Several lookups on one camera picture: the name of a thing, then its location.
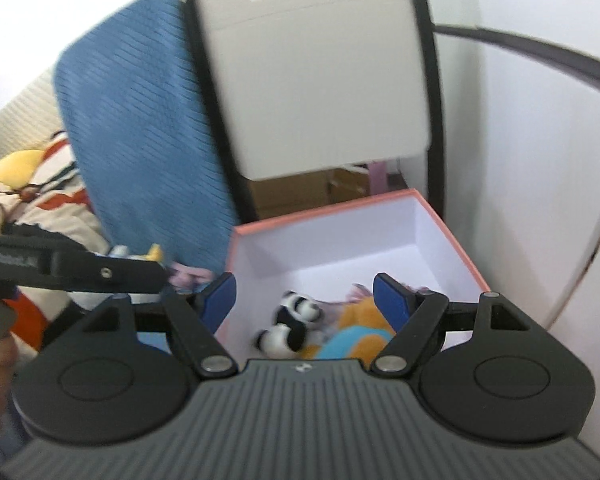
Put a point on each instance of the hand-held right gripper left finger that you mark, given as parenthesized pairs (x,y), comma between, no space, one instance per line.
(220,295)

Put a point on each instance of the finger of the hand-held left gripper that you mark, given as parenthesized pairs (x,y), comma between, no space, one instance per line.
(105,273)

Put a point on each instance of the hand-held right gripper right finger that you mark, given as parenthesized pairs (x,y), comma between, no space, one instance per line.
(390,300)

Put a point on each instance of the white and blue plush penguin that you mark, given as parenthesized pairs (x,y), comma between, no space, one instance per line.
(122,252)

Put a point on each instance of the brown plush bear blue shirt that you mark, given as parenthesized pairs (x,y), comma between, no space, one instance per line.
(360,317)

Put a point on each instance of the pink cardboard box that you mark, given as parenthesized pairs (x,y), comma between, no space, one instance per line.
(355,240)

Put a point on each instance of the small plush panda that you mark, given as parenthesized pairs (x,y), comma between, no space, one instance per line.
(295,310)

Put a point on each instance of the person's left hand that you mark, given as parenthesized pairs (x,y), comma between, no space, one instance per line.
(2,385)

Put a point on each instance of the orange black striped quilt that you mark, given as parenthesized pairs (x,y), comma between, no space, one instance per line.
(55,210)

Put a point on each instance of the yellow pillow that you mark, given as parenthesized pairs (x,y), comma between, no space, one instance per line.
(17,165)

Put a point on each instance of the brown cardboard box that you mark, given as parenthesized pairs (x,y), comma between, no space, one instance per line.
(290,195)

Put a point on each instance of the small pink object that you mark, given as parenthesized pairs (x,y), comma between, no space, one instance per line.
(377,177)

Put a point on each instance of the cream quilted headboard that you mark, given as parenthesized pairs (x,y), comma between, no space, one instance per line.
(20,120)

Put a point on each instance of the blue textured blanket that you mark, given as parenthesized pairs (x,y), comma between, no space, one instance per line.
(140,135)

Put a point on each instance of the white chair black frame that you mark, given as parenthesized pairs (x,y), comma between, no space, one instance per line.
(320,85)

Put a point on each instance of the black curved frame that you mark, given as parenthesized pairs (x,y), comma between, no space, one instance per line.
(530,40)

